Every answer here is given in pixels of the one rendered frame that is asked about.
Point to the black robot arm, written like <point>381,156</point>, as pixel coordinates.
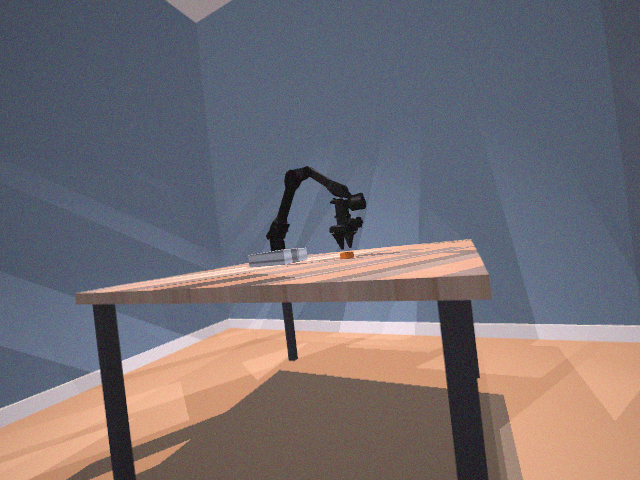
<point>293,179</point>

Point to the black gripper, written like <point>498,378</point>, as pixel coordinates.
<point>340,230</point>

